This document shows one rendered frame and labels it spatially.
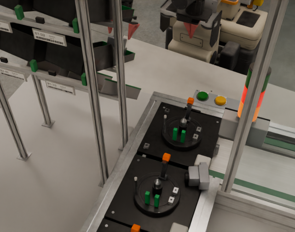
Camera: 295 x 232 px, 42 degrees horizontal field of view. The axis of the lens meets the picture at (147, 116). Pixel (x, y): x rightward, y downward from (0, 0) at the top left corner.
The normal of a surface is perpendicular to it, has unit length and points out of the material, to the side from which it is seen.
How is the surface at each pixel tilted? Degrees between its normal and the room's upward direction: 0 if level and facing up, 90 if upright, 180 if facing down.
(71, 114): 0
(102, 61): 90
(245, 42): 90
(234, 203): 90
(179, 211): 0
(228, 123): 90
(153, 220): 0
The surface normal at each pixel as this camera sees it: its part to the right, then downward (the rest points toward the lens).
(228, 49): 0.00, -0.68
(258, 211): -0.36, 0.68
